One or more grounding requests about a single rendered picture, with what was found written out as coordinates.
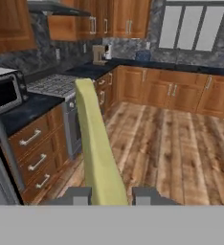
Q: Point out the grey hob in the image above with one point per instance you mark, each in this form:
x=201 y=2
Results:
x=51 y=84

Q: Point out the wooden base cupboard run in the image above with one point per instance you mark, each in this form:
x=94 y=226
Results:
x=181 y=91

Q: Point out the grey fridge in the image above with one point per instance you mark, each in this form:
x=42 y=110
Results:
x=0 y=178

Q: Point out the beige coffee machine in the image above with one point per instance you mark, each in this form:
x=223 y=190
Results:
x=99 y=55

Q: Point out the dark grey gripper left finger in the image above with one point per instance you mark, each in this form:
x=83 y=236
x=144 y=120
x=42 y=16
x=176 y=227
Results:
x=80 y=196

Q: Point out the dark grey range hood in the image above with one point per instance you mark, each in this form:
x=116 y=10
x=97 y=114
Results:
x=58 y=8

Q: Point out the grey oven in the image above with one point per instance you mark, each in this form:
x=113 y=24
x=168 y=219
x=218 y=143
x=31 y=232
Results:
x=73 y=127

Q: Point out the wooden wall cupboard run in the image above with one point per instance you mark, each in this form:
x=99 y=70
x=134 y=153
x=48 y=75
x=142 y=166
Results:
x=117 y=19

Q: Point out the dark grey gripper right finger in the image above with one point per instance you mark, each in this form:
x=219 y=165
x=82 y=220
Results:
x=144 y=195

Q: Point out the white wall socket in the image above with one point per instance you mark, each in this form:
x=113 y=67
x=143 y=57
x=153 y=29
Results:
x=84 y=48
x=57 y=54

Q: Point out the black and silver microwave oven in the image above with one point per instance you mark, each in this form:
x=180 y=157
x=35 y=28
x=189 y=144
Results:
x=5 y=91

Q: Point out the window with dark frame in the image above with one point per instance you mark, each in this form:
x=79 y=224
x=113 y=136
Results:
x=193 y=27

